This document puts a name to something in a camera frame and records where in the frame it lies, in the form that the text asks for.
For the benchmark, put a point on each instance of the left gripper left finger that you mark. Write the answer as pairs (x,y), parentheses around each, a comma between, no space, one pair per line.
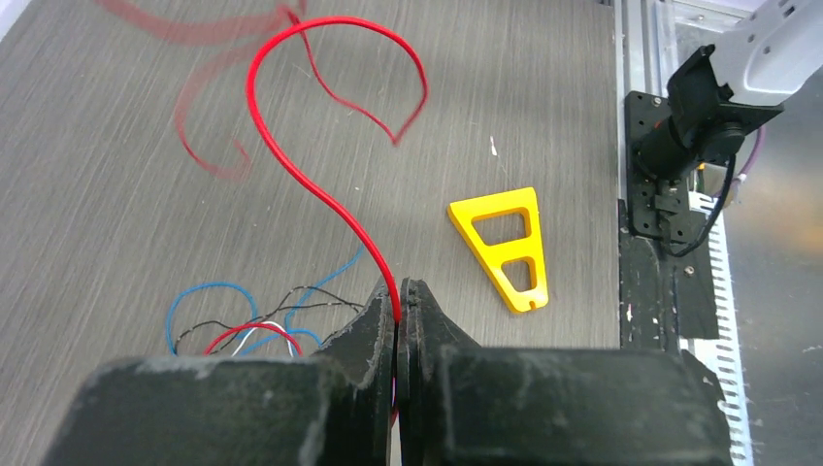
(332,407)

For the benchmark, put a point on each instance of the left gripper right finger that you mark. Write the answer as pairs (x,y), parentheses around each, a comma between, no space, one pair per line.
(464,404)

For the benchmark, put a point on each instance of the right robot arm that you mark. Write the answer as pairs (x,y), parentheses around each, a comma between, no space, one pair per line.
(731,87)

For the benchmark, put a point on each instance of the yellow triangular plastic piece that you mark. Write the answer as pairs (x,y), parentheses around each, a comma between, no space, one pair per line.
(492,258)

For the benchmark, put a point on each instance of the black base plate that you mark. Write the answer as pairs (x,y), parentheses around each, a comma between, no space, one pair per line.
(664,299)

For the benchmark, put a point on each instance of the aluminium front rail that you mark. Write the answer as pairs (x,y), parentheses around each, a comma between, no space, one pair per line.
(646,52)

